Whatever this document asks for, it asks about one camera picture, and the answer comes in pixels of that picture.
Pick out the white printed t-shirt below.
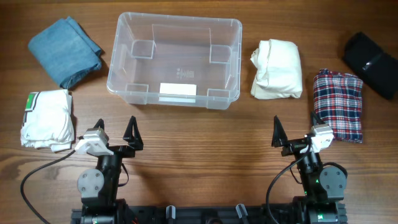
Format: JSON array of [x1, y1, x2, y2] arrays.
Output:
[[21, 89, 75, 152]]

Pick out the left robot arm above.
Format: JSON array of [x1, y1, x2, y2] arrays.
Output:
[[71, 116, 144, 224]]

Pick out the blue denim cloth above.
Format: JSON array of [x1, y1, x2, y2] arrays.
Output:
[[28, 17, 102, 89]]

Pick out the black left camera cable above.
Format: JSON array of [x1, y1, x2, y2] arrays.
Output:
[[20, 149, 77, 224]]

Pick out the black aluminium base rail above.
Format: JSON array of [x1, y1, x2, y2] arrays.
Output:
[[70, 203, 348, 224]]

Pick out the black garment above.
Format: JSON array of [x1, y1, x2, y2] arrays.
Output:
[[343, 32, 397, 100]]

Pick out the red plaid shirt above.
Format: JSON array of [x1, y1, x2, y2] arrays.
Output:
[[313, 68, 363, 143]]

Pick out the clear plastic storage bin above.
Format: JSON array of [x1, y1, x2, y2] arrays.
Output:
[[106, 12, 243, 110]]

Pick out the white label in bin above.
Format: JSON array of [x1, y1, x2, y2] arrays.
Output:
[[159, 83, 197, 96]]

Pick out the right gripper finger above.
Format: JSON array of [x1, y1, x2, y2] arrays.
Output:
[[271, 115, 288, 147], [310, 111, 325, 126]]

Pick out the cream cloth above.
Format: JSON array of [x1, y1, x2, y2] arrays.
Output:
[[251, 39, 303, 100]]

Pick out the black camera cable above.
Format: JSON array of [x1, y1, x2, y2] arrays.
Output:
[[20, 149, 77, 224], [266, 143, 312, 224]]

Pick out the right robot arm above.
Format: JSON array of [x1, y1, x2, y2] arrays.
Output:
[[266, 112, 348, 223]]

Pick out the black right camera cable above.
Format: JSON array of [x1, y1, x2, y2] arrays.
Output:
[[266, 143, 312, 224]]

